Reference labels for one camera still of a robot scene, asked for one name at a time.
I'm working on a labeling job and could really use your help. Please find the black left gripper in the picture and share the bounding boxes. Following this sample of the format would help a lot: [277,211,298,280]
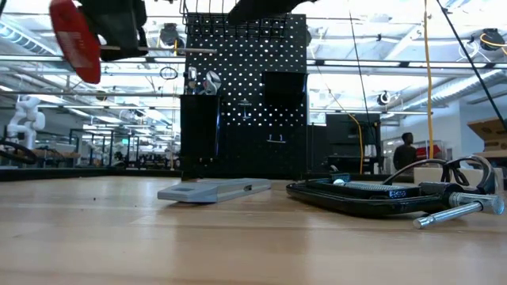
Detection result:
[78,0,150,61]

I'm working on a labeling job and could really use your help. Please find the red T-handle hex key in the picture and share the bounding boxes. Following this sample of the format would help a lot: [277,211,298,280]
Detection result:
[48,0,218,86]

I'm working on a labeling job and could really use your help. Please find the silver combination wrench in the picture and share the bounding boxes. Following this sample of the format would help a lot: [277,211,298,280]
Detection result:
[187,66,198,96]

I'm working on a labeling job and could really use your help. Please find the black handled groove joint pliers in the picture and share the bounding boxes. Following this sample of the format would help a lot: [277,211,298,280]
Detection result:
[200,70,223,97]

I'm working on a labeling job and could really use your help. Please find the grey torpedo level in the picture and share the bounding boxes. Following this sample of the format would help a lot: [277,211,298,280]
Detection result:
[157,177,273,205]

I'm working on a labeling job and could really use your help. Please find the black metal pegboard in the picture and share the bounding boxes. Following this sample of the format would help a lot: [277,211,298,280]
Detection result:
[180,13,309,179]

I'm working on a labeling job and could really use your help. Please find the short black pegboard bin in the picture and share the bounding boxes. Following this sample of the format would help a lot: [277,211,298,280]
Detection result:
[261,70,309,108]

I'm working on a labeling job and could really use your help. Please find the tall black pegboard bin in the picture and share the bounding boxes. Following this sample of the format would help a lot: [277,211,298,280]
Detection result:
[180,93,221,159]

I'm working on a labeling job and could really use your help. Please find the black background cabinet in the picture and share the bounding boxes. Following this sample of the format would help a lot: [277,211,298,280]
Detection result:
[324,112,382,175]

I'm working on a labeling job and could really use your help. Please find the small black hanging reel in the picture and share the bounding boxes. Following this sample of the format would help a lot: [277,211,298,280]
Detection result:
[375,89,394,107]

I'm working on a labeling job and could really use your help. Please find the person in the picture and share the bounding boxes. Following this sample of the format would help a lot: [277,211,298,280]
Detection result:
[392,131,418,172]

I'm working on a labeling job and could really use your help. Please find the black C-clamp silver screw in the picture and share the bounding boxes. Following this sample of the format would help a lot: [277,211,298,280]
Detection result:
[285,173,506,230]

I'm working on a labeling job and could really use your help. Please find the black framed safety glasses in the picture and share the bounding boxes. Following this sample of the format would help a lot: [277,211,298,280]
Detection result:
[381,154,497,196]

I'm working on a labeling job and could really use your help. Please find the brown cardboard box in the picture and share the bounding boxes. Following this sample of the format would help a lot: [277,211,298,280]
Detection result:
[467,116,507,159]

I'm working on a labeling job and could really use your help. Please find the black hanging cable reel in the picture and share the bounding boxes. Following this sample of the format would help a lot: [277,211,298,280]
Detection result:
[468,27,507,52]
[159,22,190,57]

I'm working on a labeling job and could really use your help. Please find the thin black hanging ring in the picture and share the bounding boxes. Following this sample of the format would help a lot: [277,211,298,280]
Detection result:
[158,66,180,81]

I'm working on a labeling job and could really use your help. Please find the black wire pegboard basket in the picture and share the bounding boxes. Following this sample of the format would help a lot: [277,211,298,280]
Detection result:
[180,0,292,40]

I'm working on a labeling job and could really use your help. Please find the silver ring tool holder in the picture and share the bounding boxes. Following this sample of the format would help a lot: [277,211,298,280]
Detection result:
[237,98,253,120]

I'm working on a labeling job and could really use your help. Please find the black aluminium table frame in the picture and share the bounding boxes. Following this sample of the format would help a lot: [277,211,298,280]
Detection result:
[0,167,417,182]

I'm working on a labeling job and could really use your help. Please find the thick black cable loop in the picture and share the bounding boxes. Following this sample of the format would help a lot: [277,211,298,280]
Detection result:
[0,140,39,166]

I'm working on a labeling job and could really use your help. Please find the curved yellow hanging cable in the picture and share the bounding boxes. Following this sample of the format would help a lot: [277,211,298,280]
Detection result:
[316,66,364,175]

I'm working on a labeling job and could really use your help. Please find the straight yellow hanging cable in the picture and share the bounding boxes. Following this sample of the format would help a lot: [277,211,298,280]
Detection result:
[422,0,436,160]

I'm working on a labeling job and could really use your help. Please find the thin taut black cable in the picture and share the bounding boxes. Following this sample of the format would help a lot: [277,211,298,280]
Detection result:
[435,0,507,130]

